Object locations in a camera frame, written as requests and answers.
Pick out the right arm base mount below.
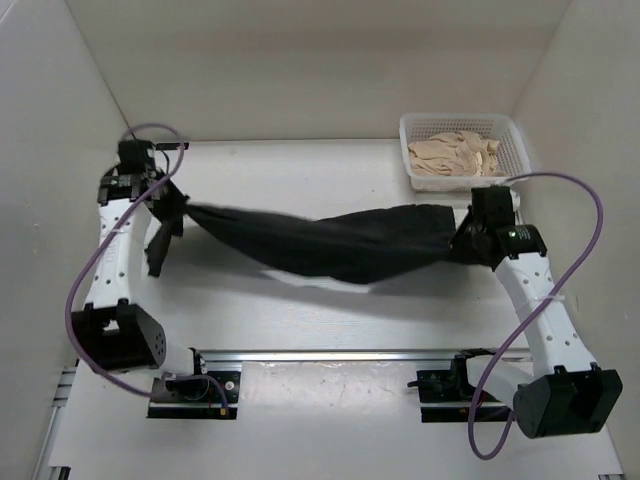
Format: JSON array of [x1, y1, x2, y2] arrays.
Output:
[[407, 349, 495, 424]]

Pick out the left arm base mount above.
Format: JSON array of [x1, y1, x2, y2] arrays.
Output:
[[147, 359, 242, 421]]

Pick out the beige trousers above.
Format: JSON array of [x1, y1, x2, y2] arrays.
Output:
[[407, 131, 506, 177]]

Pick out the blue corner label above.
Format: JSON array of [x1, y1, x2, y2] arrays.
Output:
[[155, 142, 180, 151]]

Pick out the black trousers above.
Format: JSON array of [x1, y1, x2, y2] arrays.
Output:
[[146, 201, 478, 285]]

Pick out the aluminium front rail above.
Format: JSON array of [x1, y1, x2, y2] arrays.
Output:
[[189, 349, 531, 366]]

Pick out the white plastic basket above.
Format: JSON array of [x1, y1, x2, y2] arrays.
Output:
[[399, 113, 531, 192]]

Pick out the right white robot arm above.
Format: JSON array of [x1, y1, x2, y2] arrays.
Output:
[[449, 186, 623, 438]]

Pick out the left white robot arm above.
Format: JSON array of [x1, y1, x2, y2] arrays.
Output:
[[71, 139, 210, 400]]

